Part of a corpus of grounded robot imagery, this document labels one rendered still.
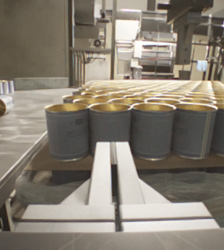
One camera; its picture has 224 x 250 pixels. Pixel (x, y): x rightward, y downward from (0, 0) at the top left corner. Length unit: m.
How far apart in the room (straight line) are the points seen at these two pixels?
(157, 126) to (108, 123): 0.07
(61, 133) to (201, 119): 0.21
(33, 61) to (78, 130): 2.89
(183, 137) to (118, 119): 0.11
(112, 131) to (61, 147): 0.08
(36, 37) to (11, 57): 0.49
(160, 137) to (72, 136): 0.13
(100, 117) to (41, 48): 2.87
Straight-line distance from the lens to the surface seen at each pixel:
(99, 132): 0.27
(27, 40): 3.19
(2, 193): 0.32
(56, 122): 0.27
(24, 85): 1.56
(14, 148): 0.41
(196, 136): 0.30
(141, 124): 0.27
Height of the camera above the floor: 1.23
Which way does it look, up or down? 16 degrees down
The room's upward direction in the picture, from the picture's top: 2 degrees clockwise
